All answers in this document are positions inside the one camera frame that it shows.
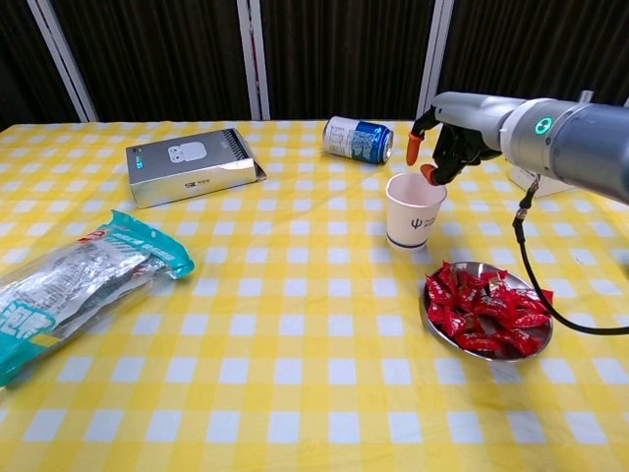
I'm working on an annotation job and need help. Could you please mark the blue beverage can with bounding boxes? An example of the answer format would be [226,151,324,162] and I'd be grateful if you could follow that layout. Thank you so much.
[322,115,395,166]

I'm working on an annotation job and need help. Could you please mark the white stapler box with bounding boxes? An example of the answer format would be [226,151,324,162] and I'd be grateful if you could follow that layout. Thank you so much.
[508,164,581,200]

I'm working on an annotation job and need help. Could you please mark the metal bowl of red candies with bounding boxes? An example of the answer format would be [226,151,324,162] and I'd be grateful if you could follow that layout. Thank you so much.
[419,261,555,364]

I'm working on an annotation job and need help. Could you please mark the yellow checkered tablecloth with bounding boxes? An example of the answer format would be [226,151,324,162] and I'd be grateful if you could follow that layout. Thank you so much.
[0,113,629,472]

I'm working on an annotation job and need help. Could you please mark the teal snack bag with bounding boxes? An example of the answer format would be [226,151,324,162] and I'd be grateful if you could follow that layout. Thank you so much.
[0,209,197,388]

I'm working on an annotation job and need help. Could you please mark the silver earbuds box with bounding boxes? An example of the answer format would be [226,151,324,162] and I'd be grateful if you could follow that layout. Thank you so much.
[125,127,268,209]

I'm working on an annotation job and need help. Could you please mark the white paper cup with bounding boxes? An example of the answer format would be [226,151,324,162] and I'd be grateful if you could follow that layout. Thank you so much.
[384,171,448,252]

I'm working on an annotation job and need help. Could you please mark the white partition post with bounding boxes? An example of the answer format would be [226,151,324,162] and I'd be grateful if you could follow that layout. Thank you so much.
[27,0,98,123]
[236,0,271,121]
[422,0,456,121]

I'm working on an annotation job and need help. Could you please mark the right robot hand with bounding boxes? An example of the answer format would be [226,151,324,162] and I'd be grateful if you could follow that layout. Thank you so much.
[406,91,523,187]

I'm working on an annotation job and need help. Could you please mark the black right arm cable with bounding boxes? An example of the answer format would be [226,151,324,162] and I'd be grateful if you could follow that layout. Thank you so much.
[512,176,629,335]

